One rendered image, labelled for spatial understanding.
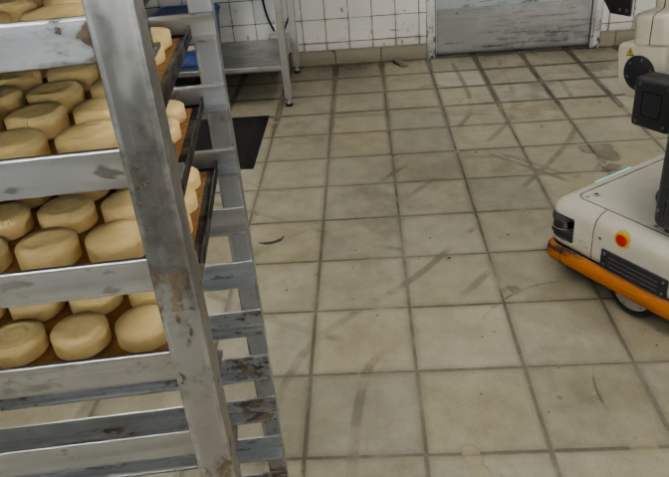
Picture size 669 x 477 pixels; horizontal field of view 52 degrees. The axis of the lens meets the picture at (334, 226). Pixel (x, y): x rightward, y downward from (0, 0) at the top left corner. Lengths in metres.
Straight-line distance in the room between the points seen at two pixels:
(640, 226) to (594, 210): 0.15
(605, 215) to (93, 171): 1.87
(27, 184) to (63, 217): 0.12
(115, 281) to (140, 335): 0.09
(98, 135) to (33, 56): 0.09
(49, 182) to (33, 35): 0.10
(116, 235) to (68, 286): 0.06
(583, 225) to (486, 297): 0.37
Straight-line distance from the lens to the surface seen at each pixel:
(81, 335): 0.65
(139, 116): 0.46
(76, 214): 0.65
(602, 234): 2.21
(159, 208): 0.48
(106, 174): 0.51
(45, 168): 0.52
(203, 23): 0.90
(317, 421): 1.88
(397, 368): 2.01
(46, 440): 1.29
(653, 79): 2.11
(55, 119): 0.62
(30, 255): 0.60
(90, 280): 0.56
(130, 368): 0.61
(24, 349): 0.66
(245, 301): 1.07
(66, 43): 0.48
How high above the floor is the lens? 1.33
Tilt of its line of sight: 30 degrees down
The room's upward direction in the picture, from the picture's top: 5 degrees counter-clockwise
